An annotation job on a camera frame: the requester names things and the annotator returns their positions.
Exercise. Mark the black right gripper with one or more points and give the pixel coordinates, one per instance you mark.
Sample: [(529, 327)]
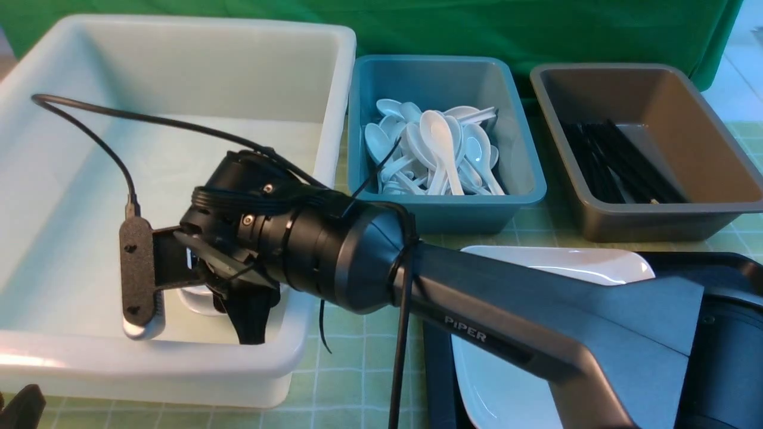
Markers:
[(213, 244)]

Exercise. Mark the white small bowl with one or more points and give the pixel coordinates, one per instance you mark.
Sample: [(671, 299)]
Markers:
[(200, 300)]

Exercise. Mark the white soup spoon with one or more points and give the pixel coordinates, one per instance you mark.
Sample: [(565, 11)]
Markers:
[(437, 136), (377, 143), (478, 154)]

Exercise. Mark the large white square plate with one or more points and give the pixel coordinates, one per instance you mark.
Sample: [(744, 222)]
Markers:
[(497, 394)]

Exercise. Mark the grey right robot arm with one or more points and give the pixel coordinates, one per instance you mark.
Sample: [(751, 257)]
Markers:
[(682, 350)]

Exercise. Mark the large white plastic tub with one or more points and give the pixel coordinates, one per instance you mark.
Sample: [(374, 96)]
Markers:
[(281, 84)]

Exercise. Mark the black object bottom left corner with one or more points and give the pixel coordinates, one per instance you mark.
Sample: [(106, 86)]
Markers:
[(25, 410)]

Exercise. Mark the teal plastic bin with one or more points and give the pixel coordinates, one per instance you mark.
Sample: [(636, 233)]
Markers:
[(439, 83)]

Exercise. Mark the bundle of black chopsticks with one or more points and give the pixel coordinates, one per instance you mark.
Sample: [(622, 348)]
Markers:
[(615, 171)]

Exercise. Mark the brown plastic bin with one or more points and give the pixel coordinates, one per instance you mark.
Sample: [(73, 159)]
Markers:
[(655, 119)]

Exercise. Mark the black serving tray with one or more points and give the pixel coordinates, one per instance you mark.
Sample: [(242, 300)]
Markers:
[(438, 381)]

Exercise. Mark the green backdrop cloth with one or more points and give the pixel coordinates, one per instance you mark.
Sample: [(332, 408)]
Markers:
[(688, 35)]

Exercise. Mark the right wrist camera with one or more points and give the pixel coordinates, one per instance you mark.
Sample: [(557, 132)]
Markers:
[(142, 303)]

